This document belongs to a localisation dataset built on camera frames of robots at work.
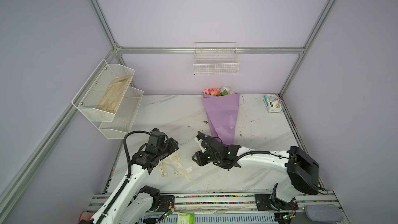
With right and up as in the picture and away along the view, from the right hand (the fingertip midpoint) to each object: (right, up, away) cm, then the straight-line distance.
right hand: (189, 161), depth 78 cm
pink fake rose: (+14, +40, +37) cm, 57 cm away
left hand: (-9, +7, +1) cm, 12 cm away
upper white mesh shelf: (-46, +33, 0) cm, 56 cm away
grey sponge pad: (+62, -20, -9) cm, 66 cm away
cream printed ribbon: (-10, -3, +10) cm, 15 cm away
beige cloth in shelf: (-40, +31, -1) cm, 51 cm away
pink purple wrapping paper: (+20, +25, +30) cm, 44 cm away
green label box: (-1, -22, -10) cm, 24 cm away
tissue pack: (+57, +31, +31) cm, 72 cm away
